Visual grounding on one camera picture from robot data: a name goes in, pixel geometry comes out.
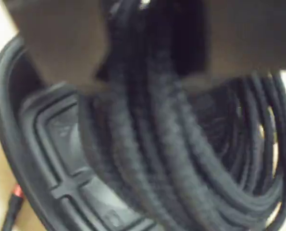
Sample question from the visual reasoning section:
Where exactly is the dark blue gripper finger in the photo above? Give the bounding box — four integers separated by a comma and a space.
8, 0, 114, 94
181, 0, 286, 90

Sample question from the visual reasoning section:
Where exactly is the black braided charging cable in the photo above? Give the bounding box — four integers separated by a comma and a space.
80, 0, 286, 231

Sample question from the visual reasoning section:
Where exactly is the red braided charging cable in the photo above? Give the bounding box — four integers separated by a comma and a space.
0, 183, 26, 231

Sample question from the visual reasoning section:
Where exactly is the black square plastic bowl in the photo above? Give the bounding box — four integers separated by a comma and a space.
0, 36, 286, 231

